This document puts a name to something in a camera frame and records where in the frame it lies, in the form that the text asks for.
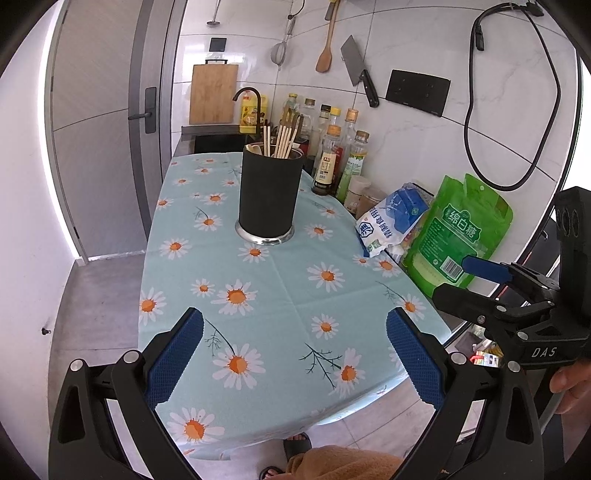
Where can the brown spice jar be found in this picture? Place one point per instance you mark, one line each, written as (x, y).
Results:
(371, 201)

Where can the black utensil holder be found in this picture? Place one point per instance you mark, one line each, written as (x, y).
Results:
(268, 198)

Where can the yellow cap bottle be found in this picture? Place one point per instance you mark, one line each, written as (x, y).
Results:
(335, 114)

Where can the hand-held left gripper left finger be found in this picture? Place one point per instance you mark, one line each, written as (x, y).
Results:
(178, 357)

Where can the white lid spice jar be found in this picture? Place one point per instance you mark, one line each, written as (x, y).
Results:
(358, 191)

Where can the black kitchen sink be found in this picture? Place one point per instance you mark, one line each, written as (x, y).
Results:
(217, 141)

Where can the blue daisy print tablecloth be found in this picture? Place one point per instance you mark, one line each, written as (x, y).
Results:
(277, 281)

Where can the dark soy sauce bottle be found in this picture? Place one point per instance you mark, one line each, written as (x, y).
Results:
(327, 170)

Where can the grey door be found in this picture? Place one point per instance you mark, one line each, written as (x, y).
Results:
(101, 138)

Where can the black slipper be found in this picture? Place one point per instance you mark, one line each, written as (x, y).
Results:
(271, 473)
(298, 445)

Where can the dark curved faucet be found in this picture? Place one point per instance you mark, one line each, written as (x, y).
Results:
(258, 104)

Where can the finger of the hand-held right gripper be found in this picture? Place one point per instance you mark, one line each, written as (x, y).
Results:
(482, 267)
(466, 302)

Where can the golden oil bottle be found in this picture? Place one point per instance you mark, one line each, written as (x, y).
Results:
(291, 110)

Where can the brown shorts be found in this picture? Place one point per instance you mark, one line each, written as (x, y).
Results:
(341, 464)

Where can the wooden cutting board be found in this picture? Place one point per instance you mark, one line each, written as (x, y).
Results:
(213, 94)

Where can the metal mesh strainer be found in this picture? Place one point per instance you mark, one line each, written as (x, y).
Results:
(279, 53)

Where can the large yellow oil jug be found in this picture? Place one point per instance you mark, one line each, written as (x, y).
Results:
(249, 113)

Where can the wooden spatula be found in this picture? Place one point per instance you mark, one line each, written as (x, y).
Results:
(324, 60)

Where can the dark cap clear bottle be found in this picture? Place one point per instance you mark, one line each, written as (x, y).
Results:
(324, 121)

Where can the black wall socket panel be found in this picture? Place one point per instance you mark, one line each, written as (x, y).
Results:
(418, 92)

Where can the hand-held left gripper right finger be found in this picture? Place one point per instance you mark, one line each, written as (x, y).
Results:
(413, 362)

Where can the green sugar bag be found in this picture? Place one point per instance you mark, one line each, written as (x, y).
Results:
(455, 230)

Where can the brown cap clear bottle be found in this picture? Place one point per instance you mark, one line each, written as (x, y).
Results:
(308, 115)

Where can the red printed packet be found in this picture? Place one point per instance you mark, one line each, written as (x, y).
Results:
(485, 359)

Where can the orange cap clear bottle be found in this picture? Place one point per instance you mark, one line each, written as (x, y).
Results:
(352, 124)

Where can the person's right hand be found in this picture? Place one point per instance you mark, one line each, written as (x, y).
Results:
(575, 387)

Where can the white and blue salt bag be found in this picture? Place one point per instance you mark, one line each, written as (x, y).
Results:
(392, 217)

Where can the grey hanging utensil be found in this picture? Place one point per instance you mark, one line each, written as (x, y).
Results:
(213, 21)

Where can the green label oil bottle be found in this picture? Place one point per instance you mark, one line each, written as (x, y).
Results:
(353, 170)

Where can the bunch of wooden chopsticks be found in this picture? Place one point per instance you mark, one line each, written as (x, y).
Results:
(282, 143)

